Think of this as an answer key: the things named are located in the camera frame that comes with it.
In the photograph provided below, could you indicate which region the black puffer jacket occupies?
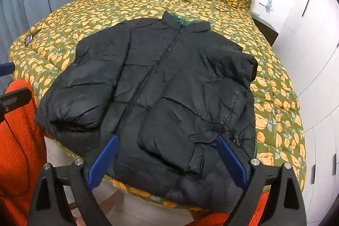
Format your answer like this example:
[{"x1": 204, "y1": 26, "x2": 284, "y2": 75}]
[{"x1": 36, "y1": 13, "x2": 258, "y2": 213}]

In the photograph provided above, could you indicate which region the dark wooden nightstand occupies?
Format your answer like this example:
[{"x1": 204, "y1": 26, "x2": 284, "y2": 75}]
[{"x1": 251, "y1": 13, "x2": 279, "y2": 46}]

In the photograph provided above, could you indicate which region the white wardrobe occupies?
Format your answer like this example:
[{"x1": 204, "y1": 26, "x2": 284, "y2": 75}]
[{"x1": 274, "y1": 0, "x2": 338, "y2": 225}]

